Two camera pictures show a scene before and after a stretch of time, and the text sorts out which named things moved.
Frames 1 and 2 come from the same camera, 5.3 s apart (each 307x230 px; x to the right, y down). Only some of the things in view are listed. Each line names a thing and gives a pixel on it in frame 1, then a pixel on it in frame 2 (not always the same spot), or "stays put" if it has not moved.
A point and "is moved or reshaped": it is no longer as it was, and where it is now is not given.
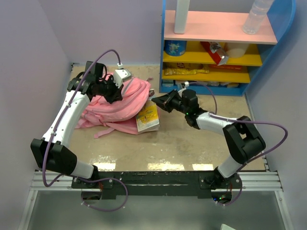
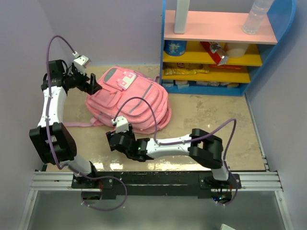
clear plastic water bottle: (256, 16) stays put
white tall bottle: (181, 15) stays put
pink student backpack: (122, 115) is moved or reshaped
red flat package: (228, 68) stays put
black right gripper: (165, 101) -> (130, 132)
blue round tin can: (175, 48) stays put
